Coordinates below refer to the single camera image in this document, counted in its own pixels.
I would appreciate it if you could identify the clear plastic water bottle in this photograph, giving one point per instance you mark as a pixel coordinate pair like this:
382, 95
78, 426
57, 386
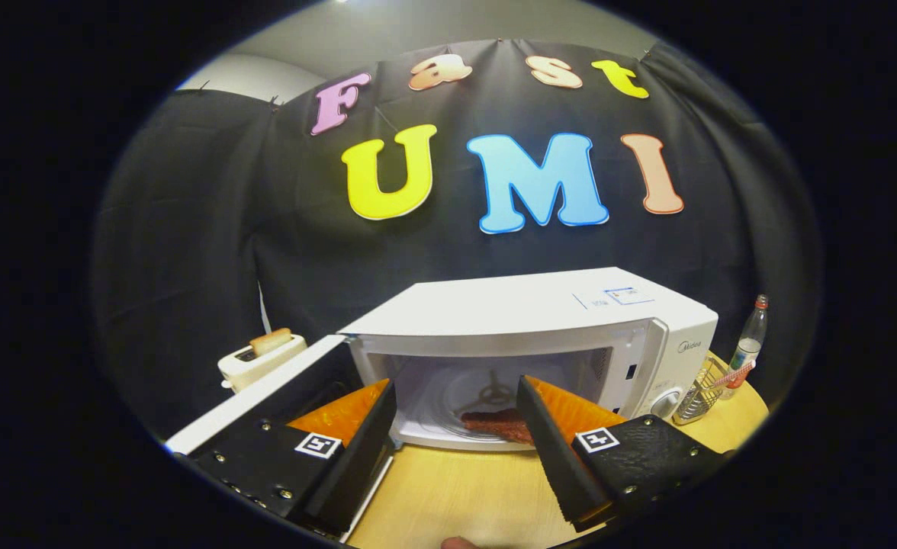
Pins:
746, 351

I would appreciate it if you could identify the glass turntable plate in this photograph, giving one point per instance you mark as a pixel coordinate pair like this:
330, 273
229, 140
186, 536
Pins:
441, 408

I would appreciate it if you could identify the cream bread toaster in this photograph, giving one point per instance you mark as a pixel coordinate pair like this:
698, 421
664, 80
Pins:
254, 368

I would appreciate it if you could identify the white toaster oven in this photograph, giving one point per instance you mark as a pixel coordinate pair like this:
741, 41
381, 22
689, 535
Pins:
525, 305

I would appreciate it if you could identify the brown grilled meat piece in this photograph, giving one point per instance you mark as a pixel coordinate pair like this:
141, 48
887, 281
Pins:
498, 423

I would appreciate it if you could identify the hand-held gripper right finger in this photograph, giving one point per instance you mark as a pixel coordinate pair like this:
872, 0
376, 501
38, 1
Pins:
559, 465

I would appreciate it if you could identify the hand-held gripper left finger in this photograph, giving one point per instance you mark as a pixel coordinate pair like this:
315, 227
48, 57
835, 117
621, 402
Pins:
357, 457

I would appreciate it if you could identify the toast slice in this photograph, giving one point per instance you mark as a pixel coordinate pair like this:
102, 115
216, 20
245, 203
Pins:
271, 341

